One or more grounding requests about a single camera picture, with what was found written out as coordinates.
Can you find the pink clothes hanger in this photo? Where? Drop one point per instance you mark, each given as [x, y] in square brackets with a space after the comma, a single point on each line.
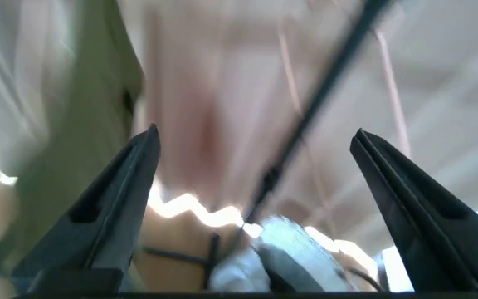
[392, 91]

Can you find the white laundry basket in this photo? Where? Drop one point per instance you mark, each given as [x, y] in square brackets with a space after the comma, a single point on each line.
[297, 253]

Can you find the beige curtain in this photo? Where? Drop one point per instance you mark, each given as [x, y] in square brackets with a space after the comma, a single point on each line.
[222, 83]

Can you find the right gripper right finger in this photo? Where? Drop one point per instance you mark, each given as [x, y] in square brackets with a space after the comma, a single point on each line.
[430, 224]

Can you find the black clothes rack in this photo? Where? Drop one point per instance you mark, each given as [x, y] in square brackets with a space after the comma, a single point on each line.
[326, 91]

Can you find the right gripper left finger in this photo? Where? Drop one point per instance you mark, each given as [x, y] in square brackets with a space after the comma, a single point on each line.
[56, 253]

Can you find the green shirt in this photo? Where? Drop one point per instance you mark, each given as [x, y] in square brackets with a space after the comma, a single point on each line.
[85, 104]

